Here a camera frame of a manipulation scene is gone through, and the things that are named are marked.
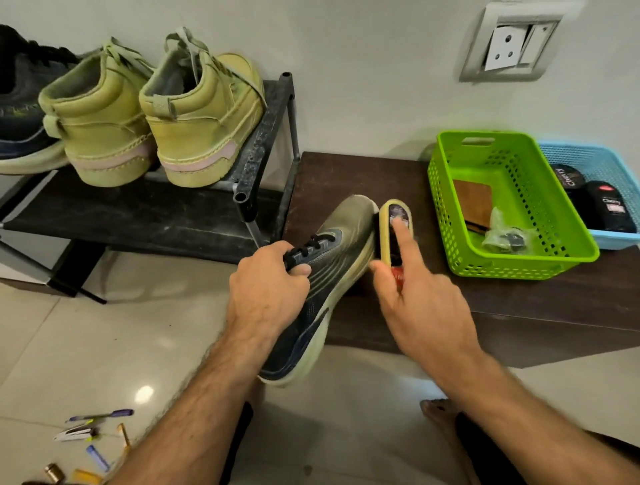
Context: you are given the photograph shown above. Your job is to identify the black shoe polish bottle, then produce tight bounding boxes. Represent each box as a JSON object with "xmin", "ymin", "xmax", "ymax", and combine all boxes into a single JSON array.
[{"xmin": 570, "ymin": 181, "xmax": 638, "ymax": 234}]

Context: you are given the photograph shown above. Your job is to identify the light blue plastic basket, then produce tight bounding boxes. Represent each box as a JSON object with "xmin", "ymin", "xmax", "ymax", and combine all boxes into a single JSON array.
[{"xmin": 537, "ymin": 141, "xmax": 640, "ymax": 250}]

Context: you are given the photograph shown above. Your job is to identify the black metal shoe rack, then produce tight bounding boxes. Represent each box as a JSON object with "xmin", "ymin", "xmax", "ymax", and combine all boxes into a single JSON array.
[{"xmin": 0, "ymin": 72, "xmax": 301, "ymax": 305}]

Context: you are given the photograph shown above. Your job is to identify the person's right hand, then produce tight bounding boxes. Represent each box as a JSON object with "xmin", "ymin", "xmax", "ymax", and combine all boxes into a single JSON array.
[{"xmin": 369, "ymin": 217, "xmax": 484, "ymax": 381}]

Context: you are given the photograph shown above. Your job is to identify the black sneaker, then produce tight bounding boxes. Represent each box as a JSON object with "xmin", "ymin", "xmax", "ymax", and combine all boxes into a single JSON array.
[{"xmin": 0, "ymin": 24, "xmax": 83, "ymax": 176}]

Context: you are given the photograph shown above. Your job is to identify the black shorts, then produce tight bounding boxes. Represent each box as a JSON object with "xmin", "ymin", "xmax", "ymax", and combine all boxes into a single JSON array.
[{"xmin": 220, "ymin": 402, "xmax": 640, "ymax": 485}]

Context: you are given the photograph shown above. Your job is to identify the person's left hand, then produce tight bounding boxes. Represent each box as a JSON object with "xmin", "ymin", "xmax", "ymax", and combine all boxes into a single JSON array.
[{"xmin": 227, "ymin": 241, "xmax": 312, "ymax": 341}]

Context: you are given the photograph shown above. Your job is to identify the green high-top shoe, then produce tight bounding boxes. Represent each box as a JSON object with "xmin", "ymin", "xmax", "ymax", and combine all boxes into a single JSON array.
[
  {"xmin": 139, "ymin": 26, "xmax": 267, "ymax": 189},
  {"xmin": 38, "ymin": 37, "xmax": 159, "ymax": 188}
]

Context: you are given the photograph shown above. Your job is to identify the brown wooden brush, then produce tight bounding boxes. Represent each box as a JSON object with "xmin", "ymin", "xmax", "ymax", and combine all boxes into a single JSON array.
[{"xmin": 452, "ymin": 180, "xmax": 494, "ymax": 236}]

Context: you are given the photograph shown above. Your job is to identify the blue marker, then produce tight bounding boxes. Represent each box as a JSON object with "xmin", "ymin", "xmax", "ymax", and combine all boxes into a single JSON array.
[{"xmin": 86, "ymin": 445, "xmax": 111, "ymax": 473}]

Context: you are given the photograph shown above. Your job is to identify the clear plastic bag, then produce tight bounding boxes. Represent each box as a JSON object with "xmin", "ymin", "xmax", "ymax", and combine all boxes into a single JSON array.
[{"xmin": 482, "ymin": 207, "xmax": 539, "ymax": 254}]

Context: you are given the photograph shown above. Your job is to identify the black round polish tin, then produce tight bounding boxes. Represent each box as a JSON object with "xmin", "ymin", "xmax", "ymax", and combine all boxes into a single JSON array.
[{"xmin": 550, "ymin": 164, "xmax": 587, "ymax": 192}]

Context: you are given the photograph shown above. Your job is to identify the purple pen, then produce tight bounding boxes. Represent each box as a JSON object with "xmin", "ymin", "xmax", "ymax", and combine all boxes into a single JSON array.
[{"xmin": 65, "ymin": 409, "xmax": 135, "ymax": 424}]

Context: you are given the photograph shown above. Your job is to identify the green plastic basket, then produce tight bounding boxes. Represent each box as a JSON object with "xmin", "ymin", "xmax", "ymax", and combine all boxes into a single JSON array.
[{"xmin": 427, "ymin": 131, "xmax": 600, "ymax": 279}]

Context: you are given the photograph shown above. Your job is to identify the yellow shoe polish sponge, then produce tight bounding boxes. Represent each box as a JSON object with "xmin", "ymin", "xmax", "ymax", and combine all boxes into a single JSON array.
[{"xmin": 376, "ymin": 199, "xmax": 415, "ymax": 293}]

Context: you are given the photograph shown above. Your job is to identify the person's bare foot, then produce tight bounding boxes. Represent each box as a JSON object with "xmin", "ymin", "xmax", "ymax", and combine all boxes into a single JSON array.
[{"xmin": 420, "ymin": 399, "xmax": 481, "ymax": 485}]

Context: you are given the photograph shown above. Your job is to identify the dark blue grey sneaker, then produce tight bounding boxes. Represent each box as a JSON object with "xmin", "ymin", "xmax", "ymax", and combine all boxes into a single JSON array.
[{"xmin": 258, "ymin": 195, "xmax": 379, "ymax": 388}]

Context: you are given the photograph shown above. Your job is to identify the person's right forearm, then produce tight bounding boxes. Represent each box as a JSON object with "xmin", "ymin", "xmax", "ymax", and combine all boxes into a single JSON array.
[{"xmin": 430, "ymin": 350, "xmax": 640, "ymax": 485}]

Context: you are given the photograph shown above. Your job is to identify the white wall socket plate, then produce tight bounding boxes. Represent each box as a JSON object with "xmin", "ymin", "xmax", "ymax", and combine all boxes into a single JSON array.
[{"xmin": 459, "ymin": 0, "xmax": 586, "ymax": 83}]

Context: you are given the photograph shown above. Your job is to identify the person's left forearm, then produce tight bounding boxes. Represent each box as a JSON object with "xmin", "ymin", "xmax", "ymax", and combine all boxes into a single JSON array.
[{"xmin": 107, "ymin": 320, "xmax": 276, "ymax": 485}]

